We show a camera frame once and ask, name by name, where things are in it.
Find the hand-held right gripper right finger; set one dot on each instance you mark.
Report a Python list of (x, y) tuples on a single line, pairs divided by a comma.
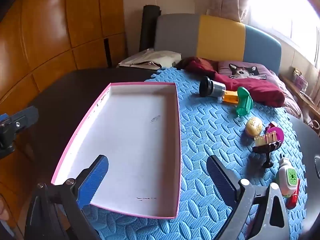
[(220, 177)]

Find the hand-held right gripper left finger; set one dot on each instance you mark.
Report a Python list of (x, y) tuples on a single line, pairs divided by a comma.
[(92, 182)]

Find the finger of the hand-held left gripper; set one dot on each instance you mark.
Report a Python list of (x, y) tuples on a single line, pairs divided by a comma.
[(23, 120), (3, 119)]

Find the dark brown toy stand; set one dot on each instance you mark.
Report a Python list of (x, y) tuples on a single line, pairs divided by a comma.
[(267, 150)]

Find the pink-rimmed white cardboard box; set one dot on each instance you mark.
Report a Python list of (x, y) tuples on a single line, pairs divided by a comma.
[(130, 135)]

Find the pale yellow carved egg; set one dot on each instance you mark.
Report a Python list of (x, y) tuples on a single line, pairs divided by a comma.
[(253, 126)]

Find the white and green device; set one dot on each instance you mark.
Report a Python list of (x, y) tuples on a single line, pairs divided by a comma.
[(290, 177)]

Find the magenta plastic disc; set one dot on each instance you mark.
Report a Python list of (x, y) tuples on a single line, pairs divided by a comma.
[(276, 133)]

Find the red plastic piece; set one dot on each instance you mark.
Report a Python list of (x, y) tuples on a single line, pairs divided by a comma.
[(273, 124)]

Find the red cylinder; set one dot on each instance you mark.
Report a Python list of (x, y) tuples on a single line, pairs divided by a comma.
[(293, 200)]

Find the green plastic spool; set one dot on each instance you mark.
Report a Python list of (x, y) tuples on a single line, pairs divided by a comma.
[(245, 102)]

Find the orange block toy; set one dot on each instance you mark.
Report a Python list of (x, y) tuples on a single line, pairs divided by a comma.
[(229, 97)]

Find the blue foam puzzle mat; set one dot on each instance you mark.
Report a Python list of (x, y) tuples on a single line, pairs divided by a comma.
[(200, 135)]

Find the maroon blanket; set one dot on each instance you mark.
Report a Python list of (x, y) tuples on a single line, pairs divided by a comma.
[(257, 87)]

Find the pink bed sheet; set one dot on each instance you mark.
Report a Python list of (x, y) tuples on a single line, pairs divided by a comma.
[(290, 100)]

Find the wooden wardrobe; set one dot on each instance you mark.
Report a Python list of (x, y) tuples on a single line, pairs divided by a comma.
[(50, 17)]

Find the purple cat print pillow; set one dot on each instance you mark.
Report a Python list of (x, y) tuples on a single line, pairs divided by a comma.
[(246, 71)]

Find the wooden side desk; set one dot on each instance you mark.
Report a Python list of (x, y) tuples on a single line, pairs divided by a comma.
[(310, 105)]

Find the colourful small box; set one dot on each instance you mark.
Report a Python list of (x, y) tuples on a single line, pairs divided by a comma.
[(300, 80)]

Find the beige cloth bag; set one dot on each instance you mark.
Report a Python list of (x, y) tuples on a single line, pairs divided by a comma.
[(162, 57)]

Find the grey yellow blue headboard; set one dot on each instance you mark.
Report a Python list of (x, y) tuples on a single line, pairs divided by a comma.
[(220, 37)]

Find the black rolled mat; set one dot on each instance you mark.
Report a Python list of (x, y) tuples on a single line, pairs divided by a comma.
[(150, 27)]

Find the window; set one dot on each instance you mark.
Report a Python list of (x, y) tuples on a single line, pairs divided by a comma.
[(287, 10)]

